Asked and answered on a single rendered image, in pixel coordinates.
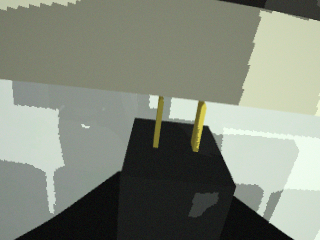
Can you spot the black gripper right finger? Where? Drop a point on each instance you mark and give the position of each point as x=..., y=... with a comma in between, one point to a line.
x=243, y=223

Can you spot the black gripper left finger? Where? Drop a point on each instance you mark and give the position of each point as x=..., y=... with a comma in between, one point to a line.
x=93, y=217

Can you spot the black two-prong plug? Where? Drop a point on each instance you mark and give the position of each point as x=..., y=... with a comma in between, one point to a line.
x=175, y=184

